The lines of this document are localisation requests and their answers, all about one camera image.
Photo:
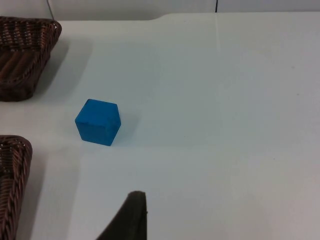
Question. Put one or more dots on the blue cube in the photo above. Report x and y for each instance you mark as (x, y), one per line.
(96, 125)

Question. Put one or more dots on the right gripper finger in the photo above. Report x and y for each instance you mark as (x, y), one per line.
(130, 220)

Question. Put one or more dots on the dark brown wicker basket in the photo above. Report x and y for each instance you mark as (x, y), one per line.
(22, 55)
(12, 180)

